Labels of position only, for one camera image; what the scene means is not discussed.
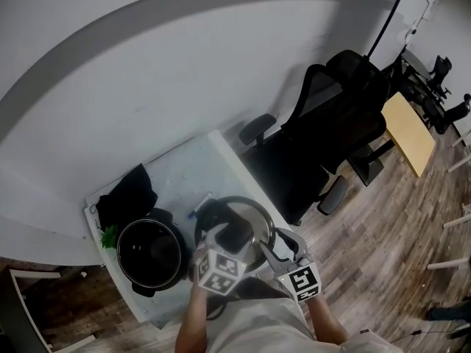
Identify black cooking pot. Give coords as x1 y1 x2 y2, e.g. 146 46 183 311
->
116 207 189 298

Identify black cord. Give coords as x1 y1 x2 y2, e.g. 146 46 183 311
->
205 295 228 322

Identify light wooden table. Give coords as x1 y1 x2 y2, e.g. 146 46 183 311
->
347 91 436 188

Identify metal pot lid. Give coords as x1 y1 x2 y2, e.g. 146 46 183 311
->
194 195 277 276

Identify person's right forearm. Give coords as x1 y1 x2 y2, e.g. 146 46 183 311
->
305 293 351 349

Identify black floor cable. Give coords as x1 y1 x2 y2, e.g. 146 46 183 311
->
389 327 471 343

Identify black drawstring bag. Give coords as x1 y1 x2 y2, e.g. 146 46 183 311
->
89 163 159 232

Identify small black office chair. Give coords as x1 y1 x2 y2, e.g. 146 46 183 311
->
422 93 471 136
428 54 453 101

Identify person's white shirt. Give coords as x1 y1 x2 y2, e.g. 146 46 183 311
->
204 295 406 353

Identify white marker pen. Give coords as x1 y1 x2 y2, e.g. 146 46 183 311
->
188 191 213 221

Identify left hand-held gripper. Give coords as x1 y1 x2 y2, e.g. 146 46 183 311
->
196 222 256 296

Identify white frame shelf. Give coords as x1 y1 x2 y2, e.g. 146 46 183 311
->
7 268 97 353

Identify white table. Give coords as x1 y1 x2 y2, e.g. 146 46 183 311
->
83 129 308 330

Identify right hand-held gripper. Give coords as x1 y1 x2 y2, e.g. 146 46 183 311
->
257 227 323 304

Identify person's left forearm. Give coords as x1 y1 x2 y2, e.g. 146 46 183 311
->
174 286 210 353

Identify large black office chair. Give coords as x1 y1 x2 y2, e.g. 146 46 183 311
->
238 49 392 228

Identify person's dark trousers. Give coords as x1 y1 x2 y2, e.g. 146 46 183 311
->
235 276 294 302

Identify small green plant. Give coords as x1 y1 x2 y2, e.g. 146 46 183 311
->
99 224 120 251

